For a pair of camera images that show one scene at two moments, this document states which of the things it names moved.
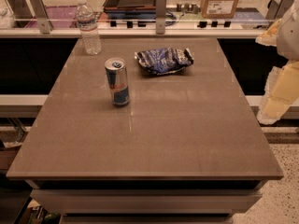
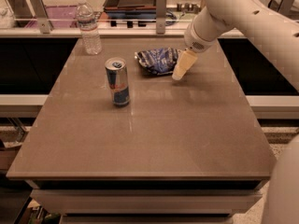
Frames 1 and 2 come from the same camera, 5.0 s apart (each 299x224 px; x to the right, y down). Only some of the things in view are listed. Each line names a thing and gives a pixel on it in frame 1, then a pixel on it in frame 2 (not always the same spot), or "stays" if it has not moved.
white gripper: (289, 35) to (195, 43)
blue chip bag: (164, 60) stays
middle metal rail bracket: (161, 11) stays
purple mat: (58, 12) stays
